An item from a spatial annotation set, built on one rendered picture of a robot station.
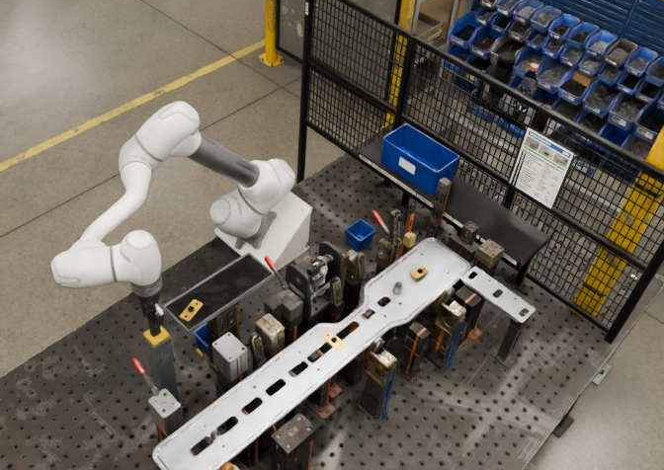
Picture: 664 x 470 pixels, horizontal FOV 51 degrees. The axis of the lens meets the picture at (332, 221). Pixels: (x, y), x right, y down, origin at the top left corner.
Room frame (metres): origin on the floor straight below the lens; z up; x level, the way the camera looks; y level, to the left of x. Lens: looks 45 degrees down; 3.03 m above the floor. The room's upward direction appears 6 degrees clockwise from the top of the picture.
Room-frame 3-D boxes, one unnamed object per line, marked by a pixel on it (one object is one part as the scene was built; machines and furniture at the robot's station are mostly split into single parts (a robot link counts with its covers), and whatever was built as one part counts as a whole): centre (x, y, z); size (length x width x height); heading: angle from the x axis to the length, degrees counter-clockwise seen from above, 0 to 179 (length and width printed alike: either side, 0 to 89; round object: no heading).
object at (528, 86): (2.32, -0.70, 1.53); 0.06 x 0.06 x 0.20
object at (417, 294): (1.40, -0.04, 1.00); 1.38 x 0.22 x 0.02; 139
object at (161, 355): (1.27, 0.52, 0.92); 0.08 x 0.08 x 0.44; 49
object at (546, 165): (2.12, -0.79, 1.30); 0.23 x 0.02 x 0.31; 49
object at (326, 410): (1.36, 0.00, 0.84); 0.17 x 0.06 x 0.29; 49
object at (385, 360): (1.35, -0.22, 0.87); 0.12 x 0.09 x 0.35; 49
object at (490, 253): (1.89, -0.63, 0.88); 0.08 x 0.08 x 0.36; 49
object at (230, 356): (1.28, 0.29, 0.90); 0.13 x 0.10 x 0.41; 49
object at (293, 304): (1.53, 0.12, 0.89); 0.13 x 0.11 x 0.38; 49
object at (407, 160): (2.36, -0.35, 1.10); 0.30 x 0.17 x 0.13; 50
